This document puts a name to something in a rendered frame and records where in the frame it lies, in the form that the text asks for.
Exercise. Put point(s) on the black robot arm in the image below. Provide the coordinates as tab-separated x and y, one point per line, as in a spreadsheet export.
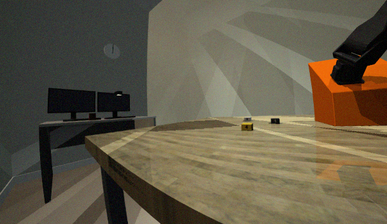
368	40

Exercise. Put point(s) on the yellow block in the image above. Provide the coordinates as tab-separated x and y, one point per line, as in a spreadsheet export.
247	126

